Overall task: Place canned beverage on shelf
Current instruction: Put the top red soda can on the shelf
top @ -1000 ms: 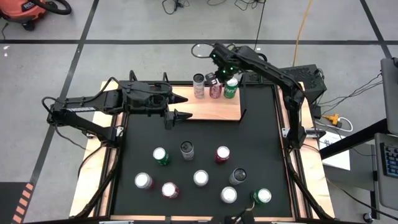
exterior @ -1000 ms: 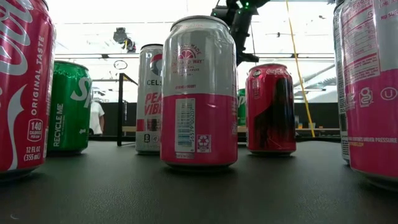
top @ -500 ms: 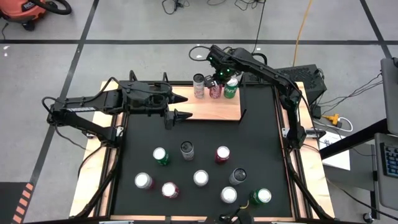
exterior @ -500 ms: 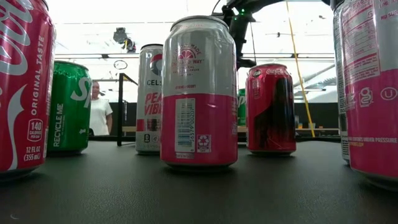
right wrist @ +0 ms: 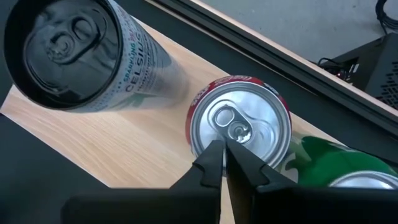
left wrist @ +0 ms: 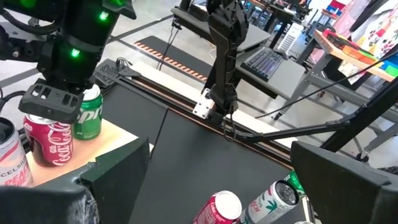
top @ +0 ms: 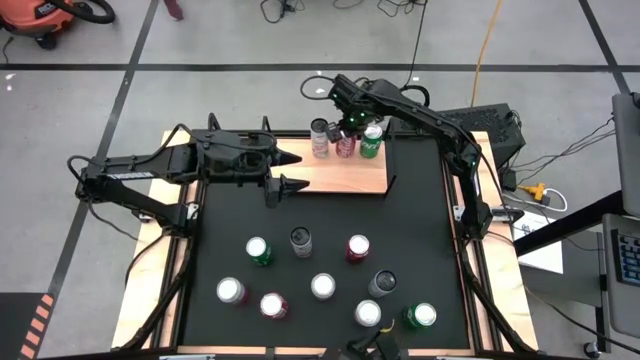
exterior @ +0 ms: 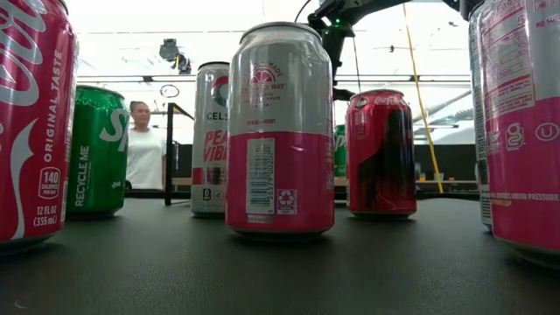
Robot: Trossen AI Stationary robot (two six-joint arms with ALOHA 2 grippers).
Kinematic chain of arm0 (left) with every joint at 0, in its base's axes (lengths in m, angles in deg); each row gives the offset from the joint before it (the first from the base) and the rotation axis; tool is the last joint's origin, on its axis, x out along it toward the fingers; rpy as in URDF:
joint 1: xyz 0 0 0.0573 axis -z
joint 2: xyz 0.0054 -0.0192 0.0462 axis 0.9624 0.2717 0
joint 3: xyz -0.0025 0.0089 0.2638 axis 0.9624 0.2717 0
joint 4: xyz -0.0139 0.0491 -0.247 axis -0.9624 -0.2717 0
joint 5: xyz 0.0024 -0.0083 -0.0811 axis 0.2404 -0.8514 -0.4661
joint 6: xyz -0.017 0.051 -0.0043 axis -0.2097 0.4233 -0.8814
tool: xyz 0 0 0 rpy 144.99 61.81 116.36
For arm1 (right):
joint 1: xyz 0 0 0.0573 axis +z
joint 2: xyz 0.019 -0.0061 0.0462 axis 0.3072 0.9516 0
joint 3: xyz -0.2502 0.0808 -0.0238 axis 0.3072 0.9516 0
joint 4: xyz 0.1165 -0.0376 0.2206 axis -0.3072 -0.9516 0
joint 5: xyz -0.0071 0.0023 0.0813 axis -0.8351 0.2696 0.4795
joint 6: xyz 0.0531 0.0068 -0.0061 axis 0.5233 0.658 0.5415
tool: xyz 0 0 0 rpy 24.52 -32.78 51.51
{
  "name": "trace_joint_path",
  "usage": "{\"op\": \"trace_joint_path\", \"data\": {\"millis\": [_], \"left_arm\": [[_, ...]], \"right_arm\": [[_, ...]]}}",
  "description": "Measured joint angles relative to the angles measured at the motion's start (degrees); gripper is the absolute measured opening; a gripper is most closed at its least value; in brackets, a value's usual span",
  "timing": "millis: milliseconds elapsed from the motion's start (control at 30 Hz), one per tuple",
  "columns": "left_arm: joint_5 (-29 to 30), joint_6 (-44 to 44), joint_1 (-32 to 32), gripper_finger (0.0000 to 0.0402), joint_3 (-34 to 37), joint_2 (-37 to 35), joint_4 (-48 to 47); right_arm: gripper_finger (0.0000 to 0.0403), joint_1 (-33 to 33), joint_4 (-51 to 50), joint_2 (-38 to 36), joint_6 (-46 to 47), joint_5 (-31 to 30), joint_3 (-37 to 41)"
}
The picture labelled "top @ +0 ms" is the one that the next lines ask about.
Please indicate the red Coca-Cola Star Wars can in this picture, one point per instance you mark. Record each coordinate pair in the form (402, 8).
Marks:
(346, 147)

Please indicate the white paper sheet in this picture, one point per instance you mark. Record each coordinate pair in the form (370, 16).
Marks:
(542, 250)

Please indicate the tall silver Celsius can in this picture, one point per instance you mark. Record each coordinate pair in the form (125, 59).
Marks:
(384, 281)
(301, 240)
(320, 145)

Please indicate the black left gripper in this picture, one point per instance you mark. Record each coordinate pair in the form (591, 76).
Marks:
(235, 157)

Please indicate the yellow power splitter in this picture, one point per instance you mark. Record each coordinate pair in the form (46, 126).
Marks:
(534, 190)

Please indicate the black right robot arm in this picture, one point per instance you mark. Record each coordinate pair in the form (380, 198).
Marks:
(425, 120)

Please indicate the wooden tray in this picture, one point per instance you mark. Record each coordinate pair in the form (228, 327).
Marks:
(340, 175)

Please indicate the dark red soda can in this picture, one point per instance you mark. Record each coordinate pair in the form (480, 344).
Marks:
(358, 246)

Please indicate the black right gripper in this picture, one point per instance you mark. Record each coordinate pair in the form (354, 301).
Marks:
(356, 120)

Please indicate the person's foot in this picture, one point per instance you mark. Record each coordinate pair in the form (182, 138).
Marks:
(173, 9)

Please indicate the black table mat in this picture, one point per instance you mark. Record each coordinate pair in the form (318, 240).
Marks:
(320, 215)

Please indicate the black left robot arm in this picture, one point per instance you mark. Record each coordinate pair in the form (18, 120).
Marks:
(135, 167)

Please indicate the orange shop vacuum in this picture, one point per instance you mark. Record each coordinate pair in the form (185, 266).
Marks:
(35, 15)

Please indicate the green Sprite can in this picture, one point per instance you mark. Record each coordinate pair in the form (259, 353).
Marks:
(370, 147)
(424, 314)
(257, 247)

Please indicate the grey keyboard console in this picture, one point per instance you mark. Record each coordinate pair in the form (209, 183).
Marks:
(627, 257)

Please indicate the flat computer monitor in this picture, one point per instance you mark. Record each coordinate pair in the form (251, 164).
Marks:
(627, 150)

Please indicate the black caster wheel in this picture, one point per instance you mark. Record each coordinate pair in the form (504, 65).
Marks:
(591, 348)

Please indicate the pink and silver Spindrift can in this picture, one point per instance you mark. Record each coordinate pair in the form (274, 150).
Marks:
(367, 313)
(323, 286)
(230, 290)

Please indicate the black mat with orange stripes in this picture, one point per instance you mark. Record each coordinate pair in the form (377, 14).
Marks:
(15, 325)

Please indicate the black stand beam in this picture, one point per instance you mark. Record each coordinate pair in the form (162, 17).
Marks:
(575, 222)

